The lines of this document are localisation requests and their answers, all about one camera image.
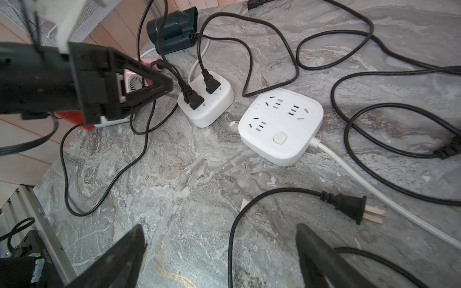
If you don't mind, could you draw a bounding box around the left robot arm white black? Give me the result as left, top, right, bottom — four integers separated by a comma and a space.
1, 42, 173, 125

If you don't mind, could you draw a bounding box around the white folded hair dryer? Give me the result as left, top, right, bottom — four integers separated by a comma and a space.
95, 70, 146, 128

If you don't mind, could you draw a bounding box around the white power strip cable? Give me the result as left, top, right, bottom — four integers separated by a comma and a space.
309, 136, 461, 251

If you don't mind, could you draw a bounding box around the black folded hair dryer left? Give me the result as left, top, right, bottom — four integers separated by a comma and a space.
160, 7, 198, 55

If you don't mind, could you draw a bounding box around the red cup of pencils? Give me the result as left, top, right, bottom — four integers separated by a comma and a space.
53, 111, 94, 130

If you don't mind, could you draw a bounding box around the white wire shelf rack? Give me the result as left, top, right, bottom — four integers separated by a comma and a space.
1, 1, 120, 47

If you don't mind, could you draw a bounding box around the black cord with plug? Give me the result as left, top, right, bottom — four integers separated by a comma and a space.
188, 11, 301, 98

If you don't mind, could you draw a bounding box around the white dryer black cord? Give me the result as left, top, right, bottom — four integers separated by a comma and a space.
59, 59, 195, 217

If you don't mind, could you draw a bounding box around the pink hair dryer left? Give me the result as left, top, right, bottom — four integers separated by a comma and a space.
141, 58, 165, 72

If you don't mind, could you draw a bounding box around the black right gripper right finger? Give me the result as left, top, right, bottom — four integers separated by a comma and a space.
295, 224, 375, 288

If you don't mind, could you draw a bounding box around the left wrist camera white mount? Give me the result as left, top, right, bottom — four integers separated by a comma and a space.
19, 1, 119, 54

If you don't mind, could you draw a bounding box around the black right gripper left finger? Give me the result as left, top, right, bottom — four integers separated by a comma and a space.
67, 224, 146, 288

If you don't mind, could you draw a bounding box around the far white power strip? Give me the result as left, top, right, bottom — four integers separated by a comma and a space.
238, 88, 324, 166

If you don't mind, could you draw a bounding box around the near white power strip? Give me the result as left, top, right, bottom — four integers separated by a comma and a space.
177, 71, 235, 128

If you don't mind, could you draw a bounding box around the white power strip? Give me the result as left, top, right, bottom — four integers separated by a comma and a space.
238, 88, 324, 166
177, 71, 235, 128

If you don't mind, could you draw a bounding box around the pink dryer black cord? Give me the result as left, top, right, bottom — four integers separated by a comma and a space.
227, 186, 429, 288

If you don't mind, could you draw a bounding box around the far black plug cord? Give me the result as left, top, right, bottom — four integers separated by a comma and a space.
246, 0, 461, 208

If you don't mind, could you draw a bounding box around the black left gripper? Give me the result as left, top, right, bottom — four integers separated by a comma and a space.
68, 42, 173, 124

